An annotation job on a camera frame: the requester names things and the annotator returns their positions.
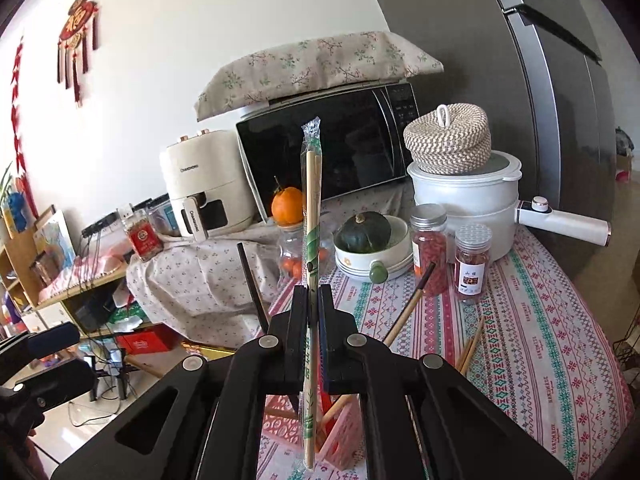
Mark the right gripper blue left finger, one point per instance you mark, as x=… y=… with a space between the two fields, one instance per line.
x=287 y=361

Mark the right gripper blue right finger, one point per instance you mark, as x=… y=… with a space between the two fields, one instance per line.
x=339 y=368

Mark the black chopstick gold tip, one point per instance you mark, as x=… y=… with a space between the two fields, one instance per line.
x=262 y=314

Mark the brown wooden chopstick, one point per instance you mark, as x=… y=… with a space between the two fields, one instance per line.
x=388 y=340

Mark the pink plastic perforated basket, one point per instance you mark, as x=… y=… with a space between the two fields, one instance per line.
x=339 y=442

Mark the disposable bamboo chopsticks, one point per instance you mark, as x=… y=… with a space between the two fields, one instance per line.
x=312 y=179

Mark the glass jar with small tomatoes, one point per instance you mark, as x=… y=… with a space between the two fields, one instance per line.
x=291 y=246

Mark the floral cloth cover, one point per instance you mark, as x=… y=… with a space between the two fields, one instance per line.
x=199 y=289

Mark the dark green squash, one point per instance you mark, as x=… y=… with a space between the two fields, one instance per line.
x=365 y=232

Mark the orange fruit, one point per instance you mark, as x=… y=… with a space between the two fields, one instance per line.
x=287 y=205

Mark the wooden chopstick in bundle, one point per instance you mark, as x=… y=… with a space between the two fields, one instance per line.
x=482 y=322

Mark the jar of red goji berries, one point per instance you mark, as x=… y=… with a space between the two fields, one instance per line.
x=429 y=244

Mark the cream air fryer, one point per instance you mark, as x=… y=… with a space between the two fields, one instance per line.
x=207 y=185

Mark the jar of dried hawthorn slices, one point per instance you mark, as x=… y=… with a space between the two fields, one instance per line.
x=472 y=244

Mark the white electric cooking pot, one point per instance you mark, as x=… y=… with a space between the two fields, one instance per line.
x=489 y=196

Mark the black microwave oven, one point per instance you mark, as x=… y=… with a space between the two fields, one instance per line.
x=361 y=131

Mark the patterned handmade tablecloth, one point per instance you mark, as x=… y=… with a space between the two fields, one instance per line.
x=541 y=357

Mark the floral cloth on microwave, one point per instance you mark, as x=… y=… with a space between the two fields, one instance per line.
x=312 y=65

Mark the grey refrigerator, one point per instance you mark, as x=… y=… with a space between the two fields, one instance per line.
x=535 y=68

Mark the red chinese knot decoration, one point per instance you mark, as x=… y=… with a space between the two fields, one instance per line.
x=79 y=36

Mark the white ceramic bowl green handle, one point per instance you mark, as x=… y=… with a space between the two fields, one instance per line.
x=378 y=267

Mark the woven rope lidded basket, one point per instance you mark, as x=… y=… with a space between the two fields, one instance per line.
x=453 y=139

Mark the black wire storage rack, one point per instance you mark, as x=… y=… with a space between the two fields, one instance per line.
x=626 y=349

